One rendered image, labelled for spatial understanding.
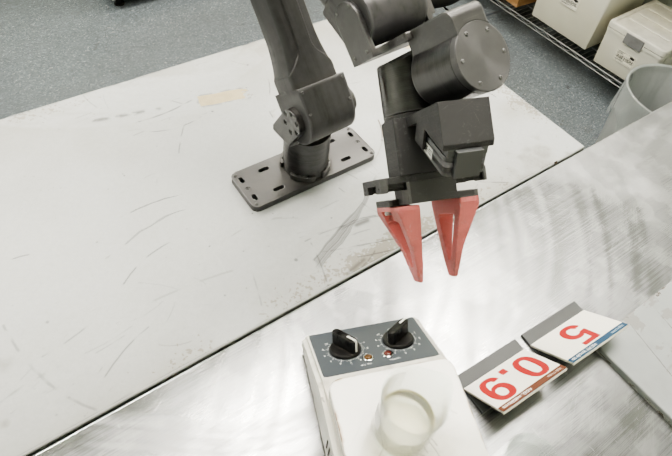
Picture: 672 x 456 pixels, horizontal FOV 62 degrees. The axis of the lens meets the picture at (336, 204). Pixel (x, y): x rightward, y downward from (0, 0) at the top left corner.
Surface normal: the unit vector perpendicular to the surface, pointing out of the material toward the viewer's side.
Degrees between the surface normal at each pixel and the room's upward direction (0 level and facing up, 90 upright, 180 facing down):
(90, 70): 0
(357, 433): 0
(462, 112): 40
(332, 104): 49
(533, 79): 0
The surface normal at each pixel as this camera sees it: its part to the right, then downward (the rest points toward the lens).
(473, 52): 0.47, -0.05
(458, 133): 0.22, -0.01
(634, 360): 0.08, -0.65
